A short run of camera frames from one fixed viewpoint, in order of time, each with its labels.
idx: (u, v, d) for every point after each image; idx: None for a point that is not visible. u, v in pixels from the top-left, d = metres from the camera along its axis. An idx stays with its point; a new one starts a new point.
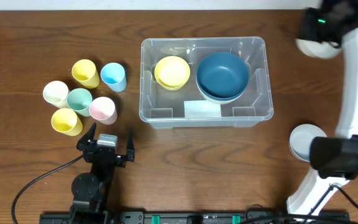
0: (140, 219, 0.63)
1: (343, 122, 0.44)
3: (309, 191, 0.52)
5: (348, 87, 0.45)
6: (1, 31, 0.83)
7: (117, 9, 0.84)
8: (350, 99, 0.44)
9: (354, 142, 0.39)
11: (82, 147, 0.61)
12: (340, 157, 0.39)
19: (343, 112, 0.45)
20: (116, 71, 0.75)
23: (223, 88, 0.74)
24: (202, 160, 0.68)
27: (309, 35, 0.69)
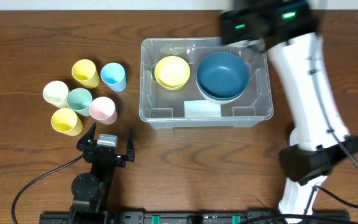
0: (140, 219, 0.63)
1: (304, 134, 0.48)
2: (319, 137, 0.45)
3: (296, 196, 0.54)
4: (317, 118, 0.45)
5: (295, 100, 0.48)
6: (0, 31, 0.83)
7: (117, 8, 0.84)
8: (299, 111, 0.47)
9: (320, 153, 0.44)
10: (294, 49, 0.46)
11: (82, 147, 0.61)
12: (314, 170, 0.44)
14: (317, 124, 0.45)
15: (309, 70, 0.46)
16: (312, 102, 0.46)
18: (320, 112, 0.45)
19: (299, 125, 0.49)
20: (116, 71, 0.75)
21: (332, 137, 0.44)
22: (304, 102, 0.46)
23: (223, 88, 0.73)
24: (202, 160, 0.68)
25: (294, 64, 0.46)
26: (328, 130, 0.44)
27: (230, 37, 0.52)
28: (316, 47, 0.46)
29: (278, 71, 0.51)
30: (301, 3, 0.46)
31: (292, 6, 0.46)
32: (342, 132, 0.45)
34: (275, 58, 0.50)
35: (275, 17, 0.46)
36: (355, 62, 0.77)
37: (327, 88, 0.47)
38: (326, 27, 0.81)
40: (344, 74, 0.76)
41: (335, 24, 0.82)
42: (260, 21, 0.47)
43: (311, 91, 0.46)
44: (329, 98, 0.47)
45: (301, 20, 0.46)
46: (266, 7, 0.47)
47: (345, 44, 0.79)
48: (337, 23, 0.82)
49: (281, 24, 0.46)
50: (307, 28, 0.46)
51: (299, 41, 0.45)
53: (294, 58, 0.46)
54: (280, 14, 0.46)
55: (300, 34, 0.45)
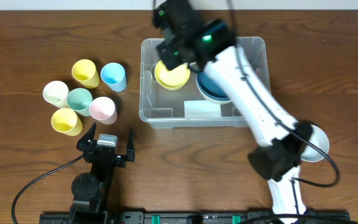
0: (140, 219, 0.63)
1: (258, 133, 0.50)
2: (270, 134, 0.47)
3: (280, 193, 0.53)
4: (263, 116, 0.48)
5: (239, 106, 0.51)
6: (0, 31, 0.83)
7: (117, 8, 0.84)
8: (246, 114, 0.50)
9: (276, 144, 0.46)
10: (220, 62, 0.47)
11: (82, 147, 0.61)
12: (276, 161, 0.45)
14: (265, 122, 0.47)
15: (238, 77, 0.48)
16: (253, 104, 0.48)
18: (263, 109, 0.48)
19: (252, 126, 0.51)
20: (116, 71, 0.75)
21: (281, 128, 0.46)
22: (248, 106, 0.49)
23: None
24: (202, 160, 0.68)
25: (225, 75, 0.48)
26: (275, 122, 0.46)
27: (171, 65, 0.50)
28: (240, 52, 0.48)
29: (217, 82, 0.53)
30: (215, 24, 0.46)
31: (208, 27, 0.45)
32: (289, 121, 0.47)
34: (209, 73, 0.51)
35: (198, 43, 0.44)
36: (355, 61, 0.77)
37: (261, 86, 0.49)
38: (326, 27, 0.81)
40: (344, 74, 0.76)
41: (335, 24, 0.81)
42: (185, 48, 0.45)
43: (247, 94, 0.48)
44: (266, 95, 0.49)
45: (218, 38, 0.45)
46: (190, 32, 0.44)
47: (345, 44, 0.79)
48: (337, 23, 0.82)
49: (204, 46, 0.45)
50: (229, 42, 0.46)
51: (222, 55, 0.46)
53: (223, 70, 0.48)
54: (201, 38, 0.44)
55: (222, 50, 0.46)
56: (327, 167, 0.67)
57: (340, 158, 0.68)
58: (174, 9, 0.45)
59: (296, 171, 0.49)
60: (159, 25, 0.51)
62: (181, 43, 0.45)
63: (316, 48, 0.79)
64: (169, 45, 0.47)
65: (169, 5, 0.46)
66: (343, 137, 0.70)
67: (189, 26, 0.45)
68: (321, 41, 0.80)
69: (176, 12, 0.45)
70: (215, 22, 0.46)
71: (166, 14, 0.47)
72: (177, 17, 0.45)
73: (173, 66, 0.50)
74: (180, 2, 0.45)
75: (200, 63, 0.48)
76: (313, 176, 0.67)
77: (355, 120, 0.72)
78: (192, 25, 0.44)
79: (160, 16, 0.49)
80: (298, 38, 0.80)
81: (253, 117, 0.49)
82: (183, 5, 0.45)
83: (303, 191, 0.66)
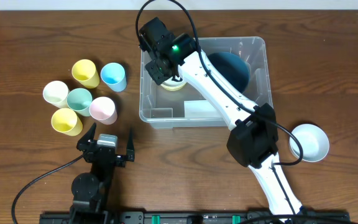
0: (140, 219, 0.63)
1: (228, 123, 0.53)
2: (234, 116, 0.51)
3: (267, 185, 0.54)
4: (227, 103, 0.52)
5: (209, 99, 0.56)
6: (0, 31, 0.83)
7: (117, 8, 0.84)
8: (215, 106, 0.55)
9: (240, 125, 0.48)
10: (188, 63, 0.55)
11: (82, 147, 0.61)
12: (242, 140, 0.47)
14: (230, 107, 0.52)
15: (204, 74, 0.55)
16: (219, 95, 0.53)
18: (227, 97, 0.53)
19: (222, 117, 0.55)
20: (116, 71, 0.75)
21: (243, 111, 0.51)
22: (214, 98, 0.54)
23: None
24: (202, 160, 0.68)
25: (192, 73, 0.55)
26: (238, 107, 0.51)
27: (160, 77, 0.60)
28: (204, 57, 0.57)
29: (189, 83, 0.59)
30: (182, 38, 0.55)
31: (176, 41, 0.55)
32: (251, 104, 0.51)
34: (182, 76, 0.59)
35: (170, 55, 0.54)
36: (355, 62, 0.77)
37: (224, 80, 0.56)
38: (325, 27, 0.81)
40: (344, 74, 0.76)
41: (335, 24, 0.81)
42: (160, 60, 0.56)
43: (212, 87, 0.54)
44: (231, 87, 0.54)
45: (184, 50, 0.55)
46: (161, 47, 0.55)
47: (345, 44, 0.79)
48: (337, 23, 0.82)
49: (173, 56, 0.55)
50: (192, 50, 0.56)
51: (188, 60, 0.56)
53: (191, 69, 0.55)
54: (171, 51, 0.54)
55: (188, 55, 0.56)
56: (327, 167, 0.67)
57: (340, 158, 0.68)
58: (151, 32, 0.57)
59: (274, 157, 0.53)
60: (143, 48, 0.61)
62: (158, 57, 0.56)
63: (316, 48, 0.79)
64: (155, 63, 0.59)
65: (146, 29, 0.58)
66: (343, 137, 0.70)
67: (162, 42, 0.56)
68: (321, 41, 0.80)
69: (150, 33, 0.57)
70: (183, 36, 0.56)
71: (145, 37, 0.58)
72: (152, 38, 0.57)
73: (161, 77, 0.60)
74: (154, 27, 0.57)
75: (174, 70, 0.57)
76: (313, 176, 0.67)
77: (355, 120, 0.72)
78: (163, 43, 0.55)
79: (142, 40, 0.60)
80: (298, 38, 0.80)
81: (219, 106, 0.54)
82: (156, 29, 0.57)
83: (302, 191, 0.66)
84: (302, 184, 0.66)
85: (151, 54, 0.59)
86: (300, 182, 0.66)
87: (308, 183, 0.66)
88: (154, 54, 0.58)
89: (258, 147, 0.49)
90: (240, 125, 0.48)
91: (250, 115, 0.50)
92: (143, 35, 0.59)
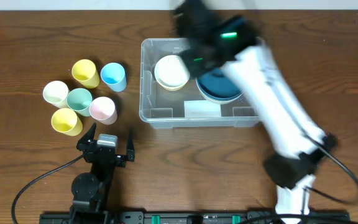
0: (140, 219, 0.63)
1: (279, 145, 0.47)
2: (294, 143, 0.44)
3: (290, 198, 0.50)
4: (287, 126, 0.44)
5: (264, 113, 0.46)
6: (0, 30, 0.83)
7: (117, 8, 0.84)
8: (270, 122, 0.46)
9: (303, 158, 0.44)
10: (242, 63, 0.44)
11: (82, 147, 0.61)
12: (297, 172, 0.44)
14: (289, 132, 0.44)
15: (263, 81, 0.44)
16: (279, 114, 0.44)
18: (290, 119, 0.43)
19: (278, 138, 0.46)
20: (117, 71, 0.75)
21: (309, 140, 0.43)
22: (273, 113, 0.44)
23: (222, 88, 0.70)
24: (202, 160, 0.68)
25: (248, 76, 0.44)
26: (302, 134, 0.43)
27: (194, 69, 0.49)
28: (262, 57, 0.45)
29: (237, 84, 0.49)
30: (234, 23, 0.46)
31: (225, 27, 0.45)
32: (317, 133, 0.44)
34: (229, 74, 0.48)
35: (219, 42, 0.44)
36: (355, 62, 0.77)
37: (289, 95, 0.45)
38: (325, 27, 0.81)
40: (344, 74, 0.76)
41: (335, 24, 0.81)
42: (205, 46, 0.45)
43: (273, 102, 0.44)
44: (294, 105, 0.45)
45: (240, 39, 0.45)
46: (207, 32, 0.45)
47: (345, 44, 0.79)
48: (337, 23, 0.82)
49: (225, 45, 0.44)
50: (249, 43, 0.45)
51: (245, 56, 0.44)
53: (246, 71, 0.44)
54: (220, 37, 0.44)
55: (243, 48, 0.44)
56: (327, 168, 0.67)
57: (340, 158, 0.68)
58: (192, 10, 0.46)
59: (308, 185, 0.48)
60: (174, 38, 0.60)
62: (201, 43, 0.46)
63: (316, 48, 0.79)
64: (192, 51, 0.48)
65: (186, 7, 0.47)
66: (342, 137, 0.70)
67: (207, 25, 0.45)
68: (321, 41, 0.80)
69: (192, 12, 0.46)
70: (230, 20, 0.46)
71: (183, 17, 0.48)
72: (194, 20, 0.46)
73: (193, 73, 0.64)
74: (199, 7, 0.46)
75: (220, 64, 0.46)
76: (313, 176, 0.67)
77: (354, 120, 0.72)
78: (212, 28, 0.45)
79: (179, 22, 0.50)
80: (298, 38, 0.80)
81: (280, 127, 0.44)
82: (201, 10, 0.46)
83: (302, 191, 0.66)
84: None
85: (190, 37, 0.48)
86: None
87: None
88: (195, 38, 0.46)
89: (301, 172, 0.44)
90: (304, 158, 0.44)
91: (314, 147, 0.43)
92: (181, 15, 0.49)
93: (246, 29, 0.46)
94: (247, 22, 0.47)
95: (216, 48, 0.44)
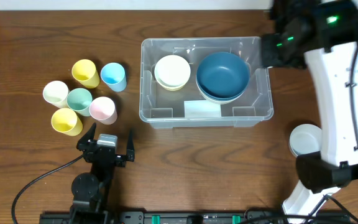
0: (140, 219, 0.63)
1: (327, 147, 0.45)
2: (345, 153, 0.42)
3: (304, 200, 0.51)
4: (345, 134, 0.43)
5: (327, 111, 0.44)
6: (0, 30, 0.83)
7: (117, 8, 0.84)
8: (328, 121, 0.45)
9: (345, 172, 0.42)
10: (334, 56, 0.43)
11: (82, 147, 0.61)
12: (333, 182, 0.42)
14: (347, 139, 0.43)
15: (345, 81, 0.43)
16: (348, 119, 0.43)
18: (352, 128, 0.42)
19: (329, 138, 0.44)
20: (117, 71, 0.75)
21: None
22: (339, 114, 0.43)
23: (222, 88, 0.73)
24: (202, 160, 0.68)
25: (331, 73, 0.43)
26: (355, 147, 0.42)
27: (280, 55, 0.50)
28: None
29: (311, 72, 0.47)
30: (339, 5, 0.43)
31: (334, 10, 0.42)
32: None
34: (309, 60, 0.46)
35: (319, 22, 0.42)
36: None
37: None
38: None
40: None
41: None
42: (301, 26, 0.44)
43: (346, 107, 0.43)
44: None
45: (344, 25, 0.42)
46: (309, 9, 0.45)
47: None
48: None
49: (324, 28, 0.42)
50: (347, 35, 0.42)
51: (339, 50, 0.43)
53: (332, 65, 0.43)
54: (324, 18, 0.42)
55: (341, 42, 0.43)
56: None
57: None
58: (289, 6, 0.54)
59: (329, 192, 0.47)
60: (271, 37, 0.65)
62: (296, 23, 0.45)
63: None
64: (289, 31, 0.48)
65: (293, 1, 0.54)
66: None
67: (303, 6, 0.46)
68: None
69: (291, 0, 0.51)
70: (340, 3, 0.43)
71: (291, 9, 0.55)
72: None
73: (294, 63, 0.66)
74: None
75: (308, 48, 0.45)
76: None
77: None
78: (319, 8, 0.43)
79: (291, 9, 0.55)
80: None
81: (339, 130, 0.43)
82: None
83: None
84: None
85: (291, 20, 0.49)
86: None
87: None
88: (297, 17, 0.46)
89: (337, 183, 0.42)
90: (345, 172, 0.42)
91: None
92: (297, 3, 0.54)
93: (355, 15, 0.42)
94: (357, 7, 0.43)
95: (309, 25, 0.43)
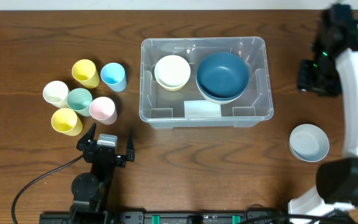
0: (140, 219, 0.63)
1: (349, 142, 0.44)
2: None
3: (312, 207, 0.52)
4: None
5: (351, 108, 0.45)
6: (0, 30, 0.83)
7: (117, 8, 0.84)
8: (351, 117, 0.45)
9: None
10: None
11: (82, 147, 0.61)
12: (350, 175, 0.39)
14: None
15: None
16: None
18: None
19: (352, 134, 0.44)
20: (116, 71, 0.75)
21: None
22: None
23: (222, 88, 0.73)
24: (202, 160, 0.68)
25: None
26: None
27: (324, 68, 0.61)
28: None
29: (340, 76, 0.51)
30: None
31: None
32: None
34: (339, 65, 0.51)
35: (349, 28, 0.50)
36: None
37: None
38: None
40: None
41: None
42: (335, 33, 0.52)
43: None
44: None
45: None
46: (339, 15, 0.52)
47: None
48: None
49: (353, 33, 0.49)
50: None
51: None
53: None
54: (355, 24, 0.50)
55: None
56: None
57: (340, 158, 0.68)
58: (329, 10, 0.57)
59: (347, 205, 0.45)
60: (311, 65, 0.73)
62: (331, 31, 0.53)
63: None
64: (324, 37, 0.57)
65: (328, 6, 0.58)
66: (343, 137, 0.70)
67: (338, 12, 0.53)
68: None
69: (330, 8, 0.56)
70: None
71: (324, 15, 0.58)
72: (334, 17, 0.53)
73: (328, 91, 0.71)
74: (341, 9, 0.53)
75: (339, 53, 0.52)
76: (313, 176, 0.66)
77: None
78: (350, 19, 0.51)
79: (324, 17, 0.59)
80: (298, 38, 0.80)
81: None
82: (342, 12, 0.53)
83: (302, 191, 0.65)
84: (302, 185, 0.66)
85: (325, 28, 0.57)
86: (300, 182, 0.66)
87: (308, 184, 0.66)
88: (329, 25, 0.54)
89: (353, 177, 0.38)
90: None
91: None
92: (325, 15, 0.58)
93: None
94: None
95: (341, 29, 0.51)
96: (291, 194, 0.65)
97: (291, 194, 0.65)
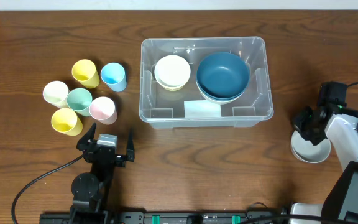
0: (140, 219, 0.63)
1: None
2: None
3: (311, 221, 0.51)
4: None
5: (342, 150, 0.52)
6: (0, 30, 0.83)
7: (117, 8, 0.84)
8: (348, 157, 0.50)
9: None
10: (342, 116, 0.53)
11: (82, 147, 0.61)
12: (351, 176, 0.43)
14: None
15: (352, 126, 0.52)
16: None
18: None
19: (344, 160, 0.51)
20: (116, 71, 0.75)
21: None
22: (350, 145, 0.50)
23: (222, 88, 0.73)
24: (202, 160, 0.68)
25: (341, 124, 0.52)
26: None
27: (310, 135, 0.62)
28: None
29: (330, 138, 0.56)
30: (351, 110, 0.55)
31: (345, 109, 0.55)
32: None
34: (332, 132, 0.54)
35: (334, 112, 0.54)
36: (354, 61, 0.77)
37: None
38: (325, 27, 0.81)
40: (343, 74, 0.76)
41: (334, 25, 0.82)
42: (321, 111, 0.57)
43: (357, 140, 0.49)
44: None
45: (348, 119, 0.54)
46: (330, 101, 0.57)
47: (344, 45, 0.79)
48: (337, 23, 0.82)
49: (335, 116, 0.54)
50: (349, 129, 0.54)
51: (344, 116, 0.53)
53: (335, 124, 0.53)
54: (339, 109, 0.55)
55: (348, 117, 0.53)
56: (327, 168, 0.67)
57: None
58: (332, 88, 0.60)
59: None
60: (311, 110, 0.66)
62: (319, 109, 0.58)
63: (315, 48, 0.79)
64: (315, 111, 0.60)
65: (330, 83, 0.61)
66: None
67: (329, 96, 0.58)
68: (321, 42, 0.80)
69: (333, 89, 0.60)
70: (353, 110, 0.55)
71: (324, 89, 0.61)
72: (330, 96, 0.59)
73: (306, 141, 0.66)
74: (335, 89, 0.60)
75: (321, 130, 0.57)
76: (312, 176, 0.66)
77: None
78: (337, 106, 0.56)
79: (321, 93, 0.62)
80: (298, 38, 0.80)
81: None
82: (339, 93, 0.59)
83: (302, 191, 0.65)
84: (302, 185, 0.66)
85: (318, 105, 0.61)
86: (300, 182, 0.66)
87: (307, 184, 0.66)
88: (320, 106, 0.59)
89: (355, 177, 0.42)
90: None
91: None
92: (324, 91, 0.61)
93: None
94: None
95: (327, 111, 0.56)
96: (291, 194, 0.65)
97: (291, 194, 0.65)
